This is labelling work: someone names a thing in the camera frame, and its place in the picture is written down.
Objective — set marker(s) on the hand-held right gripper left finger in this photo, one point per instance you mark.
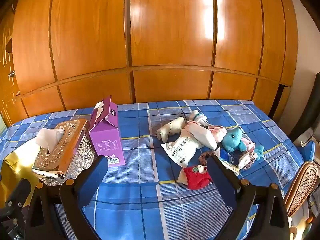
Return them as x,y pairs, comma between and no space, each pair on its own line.
93,180

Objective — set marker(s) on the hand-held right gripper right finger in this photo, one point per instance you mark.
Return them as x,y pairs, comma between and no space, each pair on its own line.
222,180

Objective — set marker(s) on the red sock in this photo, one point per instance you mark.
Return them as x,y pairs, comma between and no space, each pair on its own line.
196,179

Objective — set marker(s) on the brown scrunchie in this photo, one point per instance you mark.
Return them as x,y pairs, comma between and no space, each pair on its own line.
203,158

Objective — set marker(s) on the teal plush toy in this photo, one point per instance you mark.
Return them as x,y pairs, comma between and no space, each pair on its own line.
232,140

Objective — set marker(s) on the gold tray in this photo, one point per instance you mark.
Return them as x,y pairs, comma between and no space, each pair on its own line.
10,167

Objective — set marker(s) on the white wipes packet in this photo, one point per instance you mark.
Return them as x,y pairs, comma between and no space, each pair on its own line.
178,152

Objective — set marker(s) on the white striped sock pair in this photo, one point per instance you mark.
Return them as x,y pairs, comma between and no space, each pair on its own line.
197,117

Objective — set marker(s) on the cream sock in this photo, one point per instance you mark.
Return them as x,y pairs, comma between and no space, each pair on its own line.
173,127

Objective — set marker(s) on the blue white packet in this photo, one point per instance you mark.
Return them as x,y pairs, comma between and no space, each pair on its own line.
226,158

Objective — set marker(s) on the pink grey scrunchie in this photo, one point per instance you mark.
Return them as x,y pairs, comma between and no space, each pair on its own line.
246,160

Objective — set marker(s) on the silver embossed tissue box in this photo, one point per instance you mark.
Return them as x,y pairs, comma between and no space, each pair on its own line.
72,152

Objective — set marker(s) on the purple carton box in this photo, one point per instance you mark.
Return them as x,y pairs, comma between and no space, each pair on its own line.
105,140

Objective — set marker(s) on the blue plaid bed sheet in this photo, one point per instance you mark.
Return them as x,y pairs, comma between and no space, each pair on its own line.
140,175

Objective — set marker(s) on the white tissue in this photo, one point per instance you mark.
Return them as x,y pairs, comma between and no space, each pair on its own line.
47,137

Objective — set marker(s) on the rattan chair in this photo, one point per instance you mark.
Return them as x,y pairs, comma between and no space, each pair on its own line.
300,185

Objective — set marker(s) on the carved wooden door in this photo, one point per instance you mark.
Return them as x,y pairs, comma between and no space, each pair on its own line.
8,92

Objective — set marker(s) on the wooden wardrobe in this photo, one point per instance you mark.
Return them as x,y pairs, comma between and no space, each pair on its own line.
162,30

